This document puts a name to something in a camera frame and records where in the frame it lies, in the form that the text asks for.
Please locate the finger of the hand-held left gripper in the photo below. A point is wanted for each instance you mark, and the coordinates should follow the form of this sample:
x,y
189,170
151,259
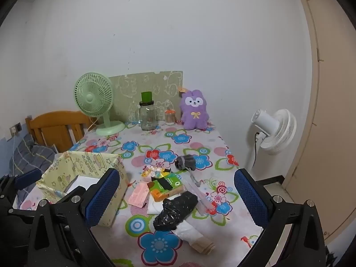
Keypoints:
x,y
27,178

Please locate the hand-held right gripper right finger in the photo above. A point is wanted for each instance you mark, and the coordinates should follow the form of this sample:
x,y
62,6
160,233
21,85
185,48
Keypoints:
x,y
250,199

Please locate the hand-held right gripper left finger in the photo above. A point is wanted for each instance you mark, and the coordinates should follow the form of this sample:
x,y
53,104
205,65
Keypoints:
x,y
103,197

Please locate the pink cartoon tissue pack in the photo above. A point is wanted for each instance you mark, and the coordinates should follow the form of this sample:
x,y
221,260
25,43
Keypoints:
x,y
138,196

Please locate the yellow cartoon storage box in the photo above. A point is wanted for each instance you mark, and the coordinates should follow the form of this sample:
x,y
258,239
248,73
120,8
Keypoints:
x,y
91,161

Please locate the white tissue packet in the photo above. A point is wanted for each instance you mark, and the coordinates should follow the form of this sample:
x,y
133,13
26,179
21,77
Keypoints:
x,y
154,207

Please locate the yellow cartoon tissue pack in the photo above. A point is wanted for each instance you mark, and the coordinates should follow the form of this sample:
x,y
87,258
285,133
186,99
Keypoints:
x,y
151,171

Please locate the clear bag with wooden sticks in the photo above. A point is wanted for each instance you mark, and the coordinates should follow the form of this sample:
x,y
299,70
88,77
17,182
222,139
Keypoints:
x,y
192,235

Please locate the green orange tissue pack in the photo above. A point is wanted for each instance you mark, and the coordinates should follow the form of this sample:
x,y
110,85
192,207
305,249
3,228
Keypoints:
x,y
172,183

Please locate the black plastic bag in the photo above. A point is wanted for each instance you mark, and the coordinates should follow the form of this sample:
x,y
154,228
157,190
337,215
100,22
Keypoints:
x,y
175,211

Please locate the grey plaid pillow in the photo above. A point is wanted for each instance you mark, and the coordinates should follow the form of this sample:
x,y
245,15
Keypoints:
x,y
33,155

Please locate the wooden bed headboard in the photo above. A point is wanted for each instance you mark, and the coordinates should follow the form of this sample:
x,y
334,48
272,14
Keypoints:
x,y
55,128

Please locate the white standing fan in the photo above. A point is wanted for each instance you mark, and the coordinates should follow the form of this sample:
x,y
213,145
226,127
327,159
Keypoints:
x,y
278,130

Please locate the glass jar with green lid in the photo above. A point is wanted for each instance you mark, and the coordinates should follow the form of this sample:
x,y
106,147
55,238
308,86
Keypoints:
x,y
148,116

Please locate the green desk fan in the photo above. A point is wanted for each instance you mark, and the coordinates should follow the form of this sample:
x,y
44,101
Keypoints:
x,y
93,97

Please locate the purple plush bunny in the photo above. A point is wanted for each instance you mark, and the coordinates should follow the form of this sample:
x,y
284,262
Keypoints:
x,y
194,111

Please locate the cotton swab container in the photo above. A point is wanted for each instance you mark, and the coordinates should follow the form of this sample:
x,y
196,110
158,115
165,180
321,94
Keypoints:
x,y
170,116

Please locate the beige door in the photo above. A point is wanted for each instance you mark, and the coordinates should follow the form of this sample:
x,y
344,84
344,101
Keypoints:
x,y
328,116

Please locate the green cartoon cardboard sheet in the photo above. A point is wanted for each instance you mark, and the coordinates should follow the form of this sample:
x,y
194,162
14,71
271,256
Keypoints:
x,y
155,89

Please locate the wall socket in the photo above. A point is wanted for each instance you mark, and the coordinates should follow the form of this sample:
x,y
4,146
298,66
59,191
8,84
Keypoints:
x,y
15,128

